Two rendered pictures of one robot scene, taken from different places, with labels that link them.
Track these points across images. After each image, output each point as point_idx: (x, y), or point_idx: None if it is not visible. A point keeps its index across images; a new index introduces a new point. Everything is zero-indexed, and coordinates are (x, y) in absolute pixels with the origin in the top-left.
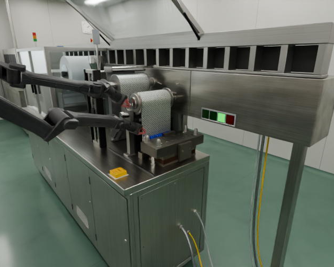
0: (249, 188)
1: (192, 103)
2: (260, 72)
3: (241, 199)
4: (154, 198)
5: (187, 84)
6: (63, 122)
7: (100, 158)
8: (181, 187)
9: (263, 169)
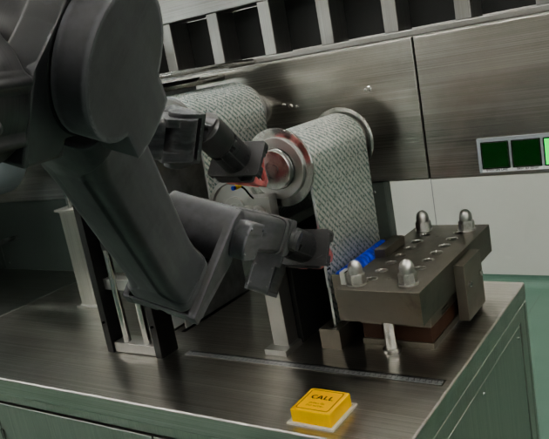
0: (538, 380)
1: (434, 135)
2: None
3: (538, 418)
4: None
5: (405, 82)
6: (236, 232)
7: (200, 386)
8: (495, 405)
9: (535, 319)
